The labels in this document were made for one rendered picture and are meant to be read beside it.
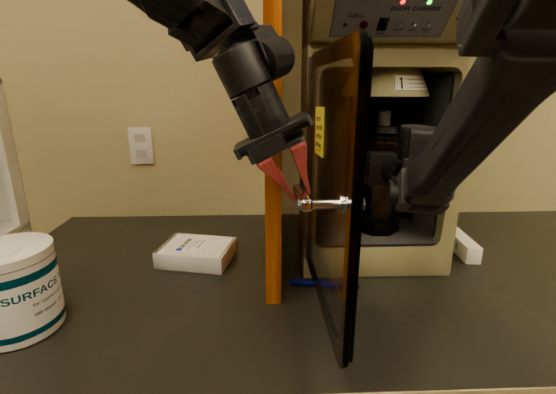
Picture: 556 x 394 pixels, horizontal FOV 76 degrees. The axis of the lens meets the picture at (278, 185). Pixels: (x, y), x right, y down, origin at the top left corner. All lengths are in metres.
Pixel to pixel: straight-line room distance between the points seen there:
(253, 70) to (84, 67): 0.85
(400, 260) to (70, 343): 0.63
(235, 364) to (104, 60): 0.92
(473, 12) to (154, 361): 0.57
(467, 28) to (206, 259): 0.66
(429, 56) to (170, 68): 0.72
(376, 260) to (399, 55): 0.41
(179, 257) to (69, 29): 0.74
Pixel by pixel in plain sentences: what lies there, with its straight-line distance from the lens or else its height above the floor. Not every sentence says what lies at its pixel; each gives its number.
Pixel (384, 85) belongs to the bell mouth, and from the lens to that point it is 0.74.
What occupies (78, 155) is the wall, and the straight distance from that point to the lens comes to 1.27.
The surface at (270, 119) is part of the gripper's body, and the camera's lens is 0.43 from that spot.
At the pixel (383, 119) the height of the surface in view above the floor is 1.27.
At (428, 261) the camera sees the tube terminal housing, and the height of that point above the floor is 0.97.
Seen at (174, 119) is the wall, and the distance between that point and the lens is 1.15.
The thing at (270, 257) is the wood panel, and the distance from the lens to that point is 0.66.
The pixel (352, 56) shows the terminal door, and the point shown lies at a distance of 0.40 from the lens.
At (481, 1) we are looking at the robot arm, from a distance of 0.27.
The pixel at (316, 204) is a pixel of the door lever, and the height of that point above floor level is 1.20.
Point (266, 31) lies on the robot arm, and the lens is 0.52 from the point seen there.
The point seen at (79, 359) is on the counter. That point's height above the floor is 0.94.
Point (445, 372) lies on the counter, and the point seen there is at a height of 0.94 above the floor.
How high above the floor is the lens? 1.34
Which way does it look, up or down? 15 degrees down
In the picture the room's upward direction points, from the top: straight up
